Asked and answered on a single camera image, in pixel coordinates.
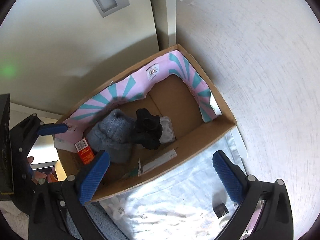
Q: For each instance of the light blue fleece blanket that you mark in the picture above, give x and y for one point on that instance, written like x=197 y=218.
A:
x=105 y=225

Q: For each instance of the red barcode carton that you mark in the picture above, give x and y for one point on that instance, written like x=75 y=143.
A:
x=86 y=153

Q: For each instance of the grey knit hat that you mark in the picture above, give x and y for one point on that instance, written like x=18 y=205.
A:
x=112 y=135

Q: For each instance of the pale floral blanket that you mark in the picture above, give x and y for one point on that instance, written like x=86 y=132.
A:
x=162 y=205

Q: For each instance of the person's left hand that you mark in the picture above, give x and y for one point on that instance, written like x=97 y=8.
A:
x=30 y=160

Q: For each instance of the white cabinet door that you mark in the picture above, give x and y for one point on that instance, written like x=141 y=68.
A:
x=62 y=42

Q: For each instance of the small black cube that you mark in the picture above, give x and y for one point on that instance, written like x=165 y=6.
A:
x=220 y=210

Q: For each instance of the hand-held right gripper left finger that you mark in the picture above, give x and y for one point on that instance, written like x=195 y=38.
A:
x=93 y=177

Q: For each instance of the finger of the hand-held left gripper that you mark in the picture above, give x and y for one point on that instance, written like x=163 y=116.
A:
x=24 y=177
x=52 y=129

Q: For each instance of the black cloth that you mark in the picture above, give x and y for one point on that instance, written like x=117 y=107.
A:
x=147 y=127

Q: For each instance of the cardboard box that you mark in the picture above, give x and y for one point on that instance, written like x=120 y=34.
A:
x=172 y=92

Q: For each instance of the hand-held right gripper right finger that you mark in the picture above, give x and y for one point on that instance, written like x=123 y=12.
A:
x=227 y=177

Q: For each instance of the white cloth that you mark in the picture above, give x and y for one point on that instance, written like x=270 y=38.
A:
x=168 y=132

